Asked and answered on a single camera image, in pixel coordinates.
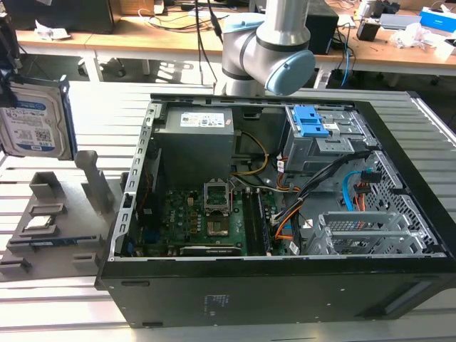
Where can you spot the hard disk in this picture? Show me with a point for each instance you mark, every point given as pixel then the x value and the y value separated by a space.
pixel 32 124

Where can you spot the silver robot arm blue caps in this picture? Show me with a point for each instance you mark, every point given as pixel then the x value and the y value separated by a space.
pixel 274 39

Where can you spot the grey metal disk bay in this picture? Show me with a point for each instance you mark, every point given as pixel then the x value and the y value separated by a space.
pixel 356 235

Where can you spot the white crumpled paper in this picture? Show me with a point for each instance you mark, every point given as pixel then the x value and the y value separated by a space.
pixel 51 31

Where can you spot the large black monitor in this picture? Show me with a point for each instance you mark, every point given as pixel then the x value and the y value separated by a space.
pixel 64 16

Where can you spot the long wooden desk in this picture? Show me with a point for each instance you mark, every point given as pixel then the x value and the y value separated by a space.
pixel 160 41

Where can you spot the silver CPU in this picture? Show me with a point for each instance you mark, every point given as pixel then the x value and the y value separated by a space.
pixel 40 222

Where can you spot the grey parts rack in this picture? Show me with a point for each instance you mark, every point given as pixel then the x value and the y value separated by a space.
pixel 71 228

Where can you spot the RAM stick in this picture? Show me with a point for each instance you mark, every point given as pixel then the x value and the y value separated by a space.
pixel 53 242

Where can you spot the grey power supply unit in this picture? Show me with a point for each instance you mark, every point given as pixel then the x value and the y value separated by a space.
pixel 192 149

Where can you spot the green motherboard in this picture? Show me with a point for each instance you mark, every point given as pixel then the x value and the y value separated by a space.
pixel 185 213

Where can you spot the CPU socket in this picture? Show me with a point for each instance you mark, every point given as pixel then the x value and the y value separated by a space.
pixel 217 196

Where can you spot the square metal heatsink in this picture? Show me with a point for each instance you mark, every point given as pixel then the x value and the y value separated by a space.
pixel 217 228

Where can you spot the black graphics card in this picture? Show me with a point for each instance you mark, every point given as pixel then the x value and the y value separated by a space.
pixel 210 250

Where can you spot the RAM slot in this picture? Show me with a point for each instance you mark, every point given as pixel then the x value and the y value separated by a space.
pixel 251 224
pixel 263 228

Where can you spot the blue plastic bay latch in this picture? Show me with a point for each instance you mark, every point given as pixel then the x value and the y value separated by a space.
pixel 308 123

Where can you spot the black box on desk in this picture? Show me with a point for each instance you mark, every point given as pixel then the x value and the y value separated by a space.
pixel 320 32

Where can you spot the grey metal drive cage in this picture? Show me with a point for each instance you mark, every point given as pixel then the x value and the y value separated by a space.
pixel 320 153

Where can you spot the black open PC case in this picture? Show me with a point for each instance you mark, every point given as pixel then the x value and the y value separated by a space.
pixel 249 299

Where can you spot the small black container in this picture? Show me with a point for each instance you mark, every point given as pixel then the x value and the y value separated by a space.
pixel 367 30

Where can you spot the black power connector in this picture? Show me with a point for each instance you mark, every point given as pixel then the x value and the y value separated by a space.
pixel 370 177

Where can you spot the grey flat box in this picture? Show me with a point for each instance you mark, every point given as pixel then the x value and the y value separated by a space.
pixel 400 22

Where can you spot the white crumpled plastic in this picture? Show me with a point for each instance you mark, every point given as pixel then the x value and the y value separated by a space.
pixel 415 35

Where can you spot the blue cardboard box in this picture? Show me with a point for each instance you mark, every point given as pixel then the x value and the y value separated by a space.
pixel 436 19

